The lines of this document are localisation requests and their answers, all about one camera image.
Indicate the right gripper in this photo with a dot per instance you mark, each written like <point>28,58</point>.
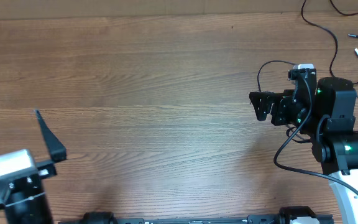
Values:
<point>279,106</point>

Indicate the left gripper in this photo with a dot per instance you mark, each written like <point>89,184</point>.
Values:
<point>55,149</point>

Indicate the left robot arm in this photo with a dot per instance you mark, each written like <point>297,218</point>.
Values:
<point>29,214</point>

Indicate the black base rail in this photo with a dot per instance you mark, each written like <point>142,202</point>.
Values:
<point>109,218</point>

